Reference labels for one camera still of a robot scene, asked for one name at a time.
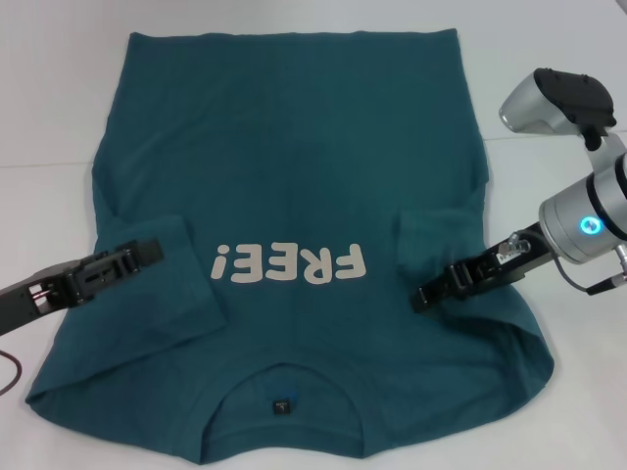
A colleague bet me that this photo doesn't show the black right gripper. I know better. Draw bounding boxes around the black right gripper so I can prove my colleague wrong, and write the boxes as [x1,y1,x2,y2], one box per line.
[409,221,558,315]

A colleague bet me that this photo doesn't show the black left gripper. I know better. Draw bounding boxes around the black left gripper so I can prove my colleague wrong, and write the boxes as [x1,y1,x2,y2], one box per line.
[0,235,167,338]

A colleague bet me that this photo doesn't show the teal t-shirt with FREE! print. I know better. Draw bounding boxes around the teal t-shirt with FREE! print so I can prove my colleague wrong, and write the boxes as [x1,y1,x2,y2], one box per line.
[26,29,558,447]

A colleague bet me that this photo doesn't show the clear plug on right gripper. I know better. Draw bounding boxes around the clear plug on right gripper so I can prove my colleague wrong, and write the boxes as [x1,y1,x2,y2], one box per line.
[496,232,534,257]

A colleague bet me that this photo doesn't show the right gripper cable, silver connector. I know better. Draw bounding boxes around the right gripper cable, silver connector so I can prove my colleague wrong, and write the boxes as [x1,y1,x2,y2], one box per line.
[552,243,627,299]

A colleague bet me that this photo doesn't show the dark red left gripper cable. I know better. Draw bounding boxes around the dark red left gripper cable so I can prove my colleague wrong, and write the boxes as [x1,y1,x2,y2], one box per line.
[0,349,24,397]

